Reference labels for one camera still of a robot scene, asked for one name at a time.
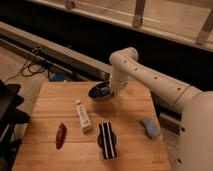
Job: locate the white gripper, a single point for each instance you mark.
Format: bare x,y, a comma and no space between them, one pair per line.
115,86

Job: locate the dark ceramic bowl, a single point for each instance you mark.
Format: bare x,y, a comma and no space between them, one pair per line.
101,92

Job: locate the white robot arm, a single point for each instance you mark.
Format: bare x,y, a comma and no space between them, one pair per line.
195,148

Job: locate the white tube with cap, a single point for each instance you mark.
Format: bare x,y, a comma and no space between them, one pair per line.
85,122

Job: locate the blue sponge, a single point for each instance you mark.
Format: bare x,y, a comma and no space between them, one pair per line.
150,127

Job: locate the blue object on floor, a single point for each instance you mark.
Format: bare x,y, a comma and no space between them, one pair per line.
58,78

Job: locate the black white striped object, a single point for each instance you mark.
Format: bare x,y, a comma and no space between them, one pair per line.
107,140

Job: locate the black chair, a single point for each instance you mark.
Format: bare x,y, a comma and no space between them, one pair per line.
10,116

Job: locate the metal floor rail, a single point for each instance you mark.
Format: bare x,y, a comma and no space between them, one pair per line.
190,65

